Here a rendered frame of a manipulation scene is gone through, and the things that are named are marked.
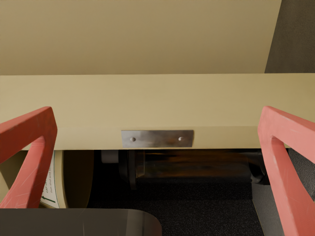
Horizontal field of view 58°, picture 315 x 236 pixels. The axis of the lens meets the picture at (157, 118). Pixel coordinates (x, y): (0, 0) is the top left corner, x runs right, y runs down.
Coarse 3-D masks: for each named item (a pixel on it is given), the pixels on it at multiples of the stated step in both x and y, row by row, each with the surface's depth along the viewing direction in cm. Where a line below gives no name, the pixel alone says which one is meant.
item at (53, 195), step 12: (60, 156) 35; (72, 156) 50; (84, 156) 51; (60, 168) 35; (72, 168) 50; (84, 168) 51; (48, 180) 36; (60, 180) 35; (72, 180) 49; (84, 180) 50; (48, 192) 36; (60, 192) 35; (72, 192) 47; (84, 192) 48; (48, 204) 38; (60, 204) 36; (72, 204) 45; (84, 204) 46
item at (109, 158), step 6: (102, 150) 43; (108, 150) 43; (114, 150) 43; (120, 150) 41; (126, 150) 40; (102, 156) 43; (108, 156) 43; (114, 156) 43; (120, 156) 40; (126, 156) 40; (108, 162) 44; (114, 162) 44; (120, 162) 40; (126, 162) 40; (120, 168) 41; (126, 168) 40; (120, 174) 42; (126, 174) 41; (126, 180) 42
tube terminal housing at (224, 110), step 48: (0, 96) 32; (48, 96) 32; (96, 96) 32; (144, 96) 32; (192, 96) 32; (240, 96) 32; (288, 96) 32; (96, 144) 29; (192, 144) 29; (240, 144) 29; (0, 192) 33
